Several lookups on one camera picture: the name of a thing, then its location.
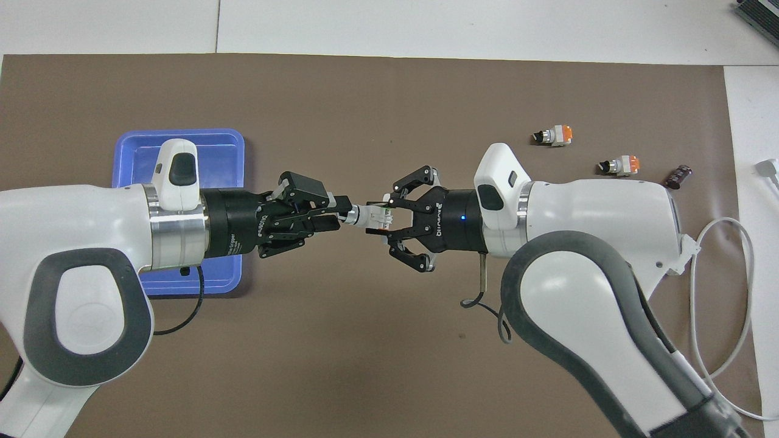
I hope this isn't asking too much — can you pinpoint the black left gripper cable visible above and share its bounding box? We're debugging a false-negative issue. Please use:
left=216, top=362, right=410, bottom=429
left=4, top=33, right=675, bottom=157
left=152, top=265, right=205, bottom=335

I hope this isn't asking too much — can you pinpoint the small dark terminal block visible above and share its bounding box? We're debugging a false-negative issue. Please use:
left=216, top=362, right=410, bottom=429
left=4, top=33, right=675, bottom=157
left=665, top=164, right=694, bottom=189

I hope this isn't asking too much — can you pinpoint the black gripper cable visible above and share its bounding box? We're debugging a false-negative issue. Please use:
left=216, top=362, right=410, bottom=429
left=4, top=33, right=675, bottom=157
left=152, top=265, right=205, bottom=335
left=459, top=252, right=515, bottom=344

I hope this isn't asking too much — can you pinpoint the grey ribbed metal device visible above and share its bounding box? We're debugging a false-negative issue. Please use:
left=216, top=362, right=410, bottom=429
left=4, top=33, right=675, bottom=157
left=733, top=0, right=779, bottom=44

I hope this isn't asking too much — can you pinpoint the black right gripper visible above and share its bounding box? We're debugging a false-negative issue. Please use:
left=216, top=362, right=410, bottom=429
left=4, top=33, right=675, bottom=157
left=383, top=165, right=487, bottom=273

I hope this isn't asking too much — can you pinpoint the white power cord with plug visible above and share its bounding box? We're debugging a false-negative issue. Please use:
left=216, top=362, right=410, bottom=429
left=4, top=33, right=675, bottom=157
left=688, top=158, right=779, bottom=422

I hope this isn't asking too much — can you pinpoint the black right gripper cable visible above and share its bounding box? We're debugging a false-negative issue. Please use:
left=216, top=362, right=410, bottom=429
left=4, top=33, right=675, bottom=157
left=459, top=252, right=515, bottom=344

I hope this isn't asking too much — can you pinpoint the orange selector switch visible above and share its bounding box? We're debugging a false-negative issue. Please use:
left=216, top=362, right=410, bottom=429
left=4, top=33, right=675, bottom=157
left=531, top=124, right=573, bottom=147
left=596, top=155, right=641, bottom=177

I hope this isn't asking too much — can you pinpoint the brown paper table mat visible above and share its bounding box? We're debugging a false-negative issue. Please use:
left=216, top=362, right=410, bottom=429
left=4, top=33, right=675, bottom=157
left=0, top=54, right=764, bottom=438

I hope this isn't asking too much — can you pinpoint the green selector switch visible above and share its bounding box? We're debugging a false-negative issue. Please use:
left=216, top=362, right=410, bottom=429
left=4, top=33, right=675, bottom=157
left=341, top=204, right=396, bottom=235

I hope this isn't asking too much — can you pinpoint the white circuit breaker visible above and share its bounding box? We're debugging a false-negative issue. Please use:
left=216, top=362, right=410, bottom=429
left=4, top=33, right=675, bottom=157
left=666, top=234, right=700, bottom=277

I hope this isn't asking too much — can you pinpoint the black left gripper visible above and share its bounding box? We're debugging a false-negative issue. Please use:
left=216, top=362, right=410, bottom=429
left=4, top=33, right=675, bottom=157
left=201, top=172, right=352, bottom=259

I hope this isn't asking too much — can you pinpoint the blue plastic tray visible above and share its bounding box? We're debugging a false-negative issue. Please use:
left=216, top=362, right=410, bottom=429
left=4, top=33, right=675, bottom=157
left=113, top=128, right=245, bottom=297

